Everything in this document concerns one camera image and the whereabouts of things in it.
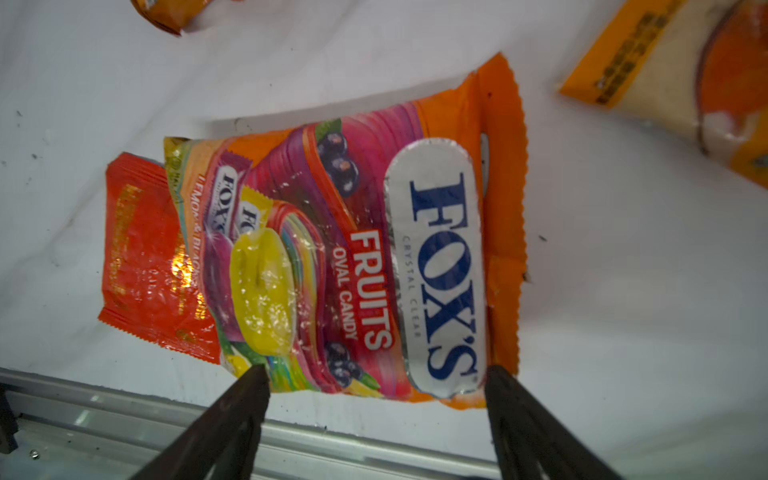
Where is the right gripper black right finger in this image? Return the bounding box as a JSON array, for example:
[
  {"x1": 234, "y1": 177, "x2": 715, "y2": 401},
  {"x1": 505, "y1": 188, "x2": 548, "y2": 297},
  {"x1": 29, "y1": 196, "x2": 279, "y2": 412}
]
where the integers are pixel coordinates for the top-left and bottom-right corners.
[{"x1": 484, "y1": 365, "x2": 620, "y2": 480}]

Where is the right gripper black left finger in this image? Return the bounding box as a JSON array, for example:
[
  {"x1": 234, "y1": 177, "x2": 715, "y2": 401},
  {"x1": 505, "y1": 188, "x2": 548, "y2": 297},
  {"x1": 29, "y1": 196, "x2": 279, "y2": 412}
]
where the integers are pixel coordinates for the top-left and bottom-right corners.
[{"x1": 133, "y1": 365, "x2": 270, "y2": 479}]

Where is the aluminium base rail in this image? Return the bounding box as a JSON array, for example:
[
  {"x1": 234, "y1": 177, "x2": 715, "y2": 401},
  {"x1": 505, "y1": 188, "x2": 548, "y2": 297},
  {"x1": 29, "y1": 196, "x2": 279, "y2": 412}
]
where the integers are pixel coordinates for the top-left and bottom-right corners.
[{"x1": 1, "y1": 369, "x2": 501, "y2": 479}]

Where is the small orange wrapped candy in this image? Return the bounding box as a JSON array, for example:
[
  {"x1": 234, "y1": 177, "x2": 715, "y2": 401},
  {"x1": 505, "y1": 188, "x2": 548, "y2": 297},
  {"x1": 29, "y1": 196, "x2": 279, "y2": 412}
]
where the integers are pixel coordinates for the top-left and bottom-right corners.
[{"x1": 131, "y1": 0, "x2": 211, "y2": 36}]

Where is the red snack packet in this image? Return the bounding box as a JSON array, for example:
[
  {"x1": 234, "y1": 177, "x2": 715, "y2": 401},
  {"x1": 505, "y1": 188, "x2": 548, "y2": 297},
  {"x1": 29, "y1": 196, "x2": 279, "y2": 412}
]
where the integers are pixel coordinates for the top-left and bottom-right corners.
[{"x1": 99, "y1": 153, "x2": 220, "y2": 365}]

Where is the orange small snack packet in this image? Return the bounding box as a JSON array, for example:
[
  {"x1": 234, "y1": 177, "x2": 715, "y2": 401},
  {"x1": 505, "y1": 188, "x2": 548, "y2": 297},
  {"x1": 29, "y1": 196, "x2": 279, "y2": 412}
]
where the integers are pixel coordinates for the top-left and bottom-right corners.
[{"x1": 559, "y1": 1, "x2": 767, "y2": 186}]

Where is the multicolour Fox's candy bag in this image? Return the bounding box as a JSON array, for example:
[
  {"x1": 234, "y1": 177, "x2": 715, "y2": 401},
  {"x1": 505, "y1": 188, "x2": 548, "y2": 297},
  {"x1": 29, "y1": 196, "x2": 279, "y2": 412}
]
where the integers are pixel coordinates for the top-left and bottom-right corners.
[{"x1": 164, "y1": 55, "x2": 528, "y2": 410}]

